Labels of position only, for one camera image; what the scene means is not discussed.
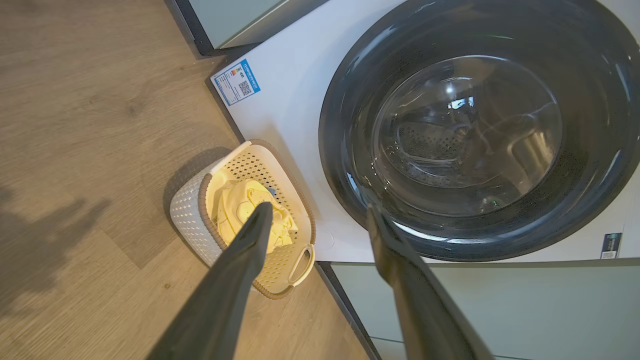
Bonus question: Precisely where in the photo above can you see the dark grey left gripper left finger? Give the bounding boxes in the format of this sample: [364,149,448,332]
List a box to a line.
[147,202,274,360]

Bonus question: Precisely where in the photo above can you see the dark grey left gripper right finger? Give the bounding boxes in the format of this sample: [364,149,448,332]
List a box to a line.
[366,204,493,360]

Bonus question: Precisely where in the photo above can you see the pale yellow garment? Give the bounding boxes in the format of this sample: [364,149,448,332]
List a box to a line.
[206,170,299,254]

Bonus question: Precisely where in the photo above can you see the washing machine door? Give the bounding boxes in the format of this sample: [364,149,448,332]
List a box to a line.
[318,0,640,262]

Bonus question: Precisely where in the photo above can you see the white washing machine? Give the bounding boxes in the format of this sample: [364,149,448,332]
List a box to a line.
[210,0,640,264]

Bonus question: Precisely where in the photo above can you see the white perforated laundry basket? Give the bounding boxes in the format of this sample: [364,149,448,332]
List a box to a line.
[169,140,317,300]

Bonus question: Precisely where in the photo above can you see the round white filter cover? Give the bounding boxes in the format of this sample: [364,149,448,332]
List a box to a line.
[315,222,335,251]

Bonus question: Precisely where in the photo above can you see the black QR sticker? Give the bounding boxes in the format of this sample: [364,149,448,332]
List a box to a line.
[601,232,622,260]

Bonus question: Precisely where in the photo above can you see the blue white energy label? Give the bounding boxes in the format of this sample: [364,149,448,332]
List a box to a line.
[213,59,261,106]

